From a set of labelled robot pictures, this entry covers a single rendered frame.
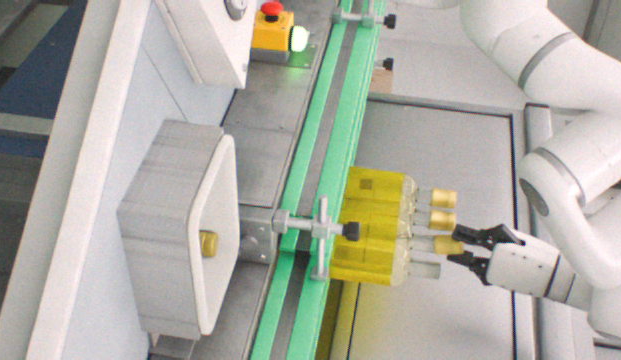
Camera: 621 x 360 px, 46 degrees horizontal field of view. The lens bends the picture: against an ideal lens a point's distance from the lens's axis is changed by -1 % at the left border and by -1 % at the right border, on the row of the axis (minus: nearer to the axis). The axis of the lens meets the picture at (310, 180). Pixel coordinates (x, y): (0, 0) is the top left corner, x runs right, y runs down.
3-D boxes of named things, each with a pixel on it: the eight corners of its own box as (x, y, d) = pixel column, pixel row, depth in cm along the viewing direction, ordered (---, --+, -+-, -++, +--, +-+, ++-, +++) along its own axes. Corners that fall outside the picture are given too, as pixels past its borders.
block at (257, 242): (227, 262, 114) (272, 269, 113) (224, 218, 107) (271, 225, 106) (233, 245, 116) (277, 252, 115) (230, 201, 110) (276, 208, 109)
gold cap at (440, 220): (427, 233, 130) (452, 236, 129) (429, 218, 128) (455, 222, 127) (428, 219, 133) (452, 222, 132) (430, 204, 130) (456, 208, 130)
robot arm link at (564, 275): (566, 285, 125) (550, 280, 126) (581, 250, 119) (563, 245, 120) (558, 318, 120) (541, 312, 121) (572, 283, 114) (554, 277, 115)
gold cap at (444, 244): (437, 259, 126) (463, 258, 124) (432, 246, 124) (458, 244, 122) (440, 244, 128) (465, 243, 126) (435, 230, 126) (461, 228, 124)
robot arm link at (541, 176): (597, 161, 102) (511, 226, 101) (609, 77, 83) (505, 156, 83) (689, 248, 94) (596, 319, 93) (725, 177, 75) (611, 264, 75)
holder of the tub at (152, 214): (146, 355, 101) (202, 364, 100) (115, 211, 82) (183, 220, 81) (183, 262, 113) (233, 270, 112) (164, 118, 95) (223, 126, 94)
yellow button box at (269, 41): (247, 59, 138) (286, 64, 137) (246, 24, 133) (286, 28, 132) (255, 40, 143) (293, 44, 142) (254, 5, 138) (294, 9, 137)
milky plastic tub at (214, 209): (144, 333, 97) (208, 344, 96) (118, 211, 82) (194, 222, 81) (183, 238, 110) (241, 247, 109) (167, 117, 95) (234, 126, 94)
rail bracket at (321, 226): (272, 276, 114) (353, 288, 113) (271, 197, 103) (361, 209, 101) (276, 262, 116) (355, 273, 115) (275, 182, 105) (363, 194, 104)
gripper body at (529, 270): (555, 281, 126) (491, 259, 129) (571, 241, 119) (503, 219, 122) (546, 314, 121) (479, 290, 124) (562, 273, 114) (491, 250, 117)
